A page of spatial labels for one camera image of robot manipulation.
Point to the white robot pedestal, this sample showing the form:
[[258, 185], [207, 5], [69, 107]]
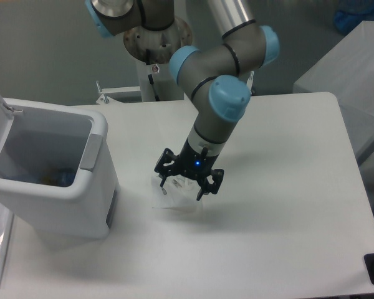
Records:
[[152, 68]]

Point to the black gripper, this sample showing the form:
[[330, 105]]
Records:
[[190, 164]]

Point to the blue plastic bag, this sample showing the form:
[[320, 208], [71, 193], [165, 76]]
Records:
[[345, 22]]

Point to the white table clamp bracket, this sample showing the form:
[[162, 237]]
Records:
[[118, 94]]

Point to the clear plastic water bottle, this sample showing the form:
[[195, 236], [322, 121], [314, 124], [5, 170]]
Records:
[[63, 177]]

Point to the white side cabinet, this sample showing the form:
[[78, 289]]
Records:
[[347, 71]]

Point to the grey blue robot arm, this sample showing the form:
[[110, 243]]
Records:
[[209, 79]]

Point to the white right clamp bracket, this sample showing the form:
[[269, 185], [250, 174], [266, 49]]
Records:
[[250, 83]]

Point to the white paper bag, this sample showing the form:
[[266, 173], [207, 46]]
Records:
[[178, 193]]

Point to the white trash can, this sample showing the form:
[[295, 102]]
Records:
[[46, 137]]

